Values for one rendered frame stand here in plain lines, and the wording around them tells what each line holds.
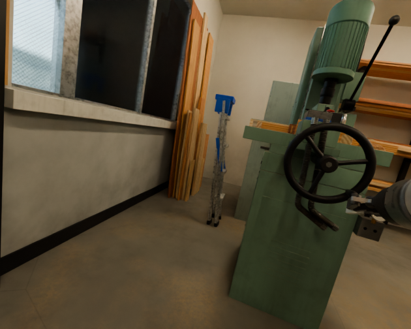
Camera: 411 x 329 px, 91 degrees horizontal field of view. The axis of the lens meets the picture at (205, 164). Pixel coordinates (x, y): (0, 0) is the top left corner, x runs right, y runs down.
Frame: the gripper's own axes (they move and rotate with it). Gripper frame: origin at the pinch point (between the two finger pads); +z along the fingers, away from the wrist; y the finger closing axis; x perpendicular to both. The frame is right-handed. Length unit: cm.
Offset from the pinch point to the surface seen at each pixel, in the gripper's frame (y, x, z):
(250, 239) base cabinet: 24, 22, 45
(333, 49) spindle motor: 10, -70, 21
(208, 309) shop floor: 35, 59, 46
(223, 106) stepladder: 70, -70, 89
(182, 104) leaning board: 124, -83, 124
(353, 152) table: -7.7, -26.9, 27.1
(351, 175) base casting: -9.7, -17.8, 30.5
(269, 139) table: 26.3, -25.4, 27.6
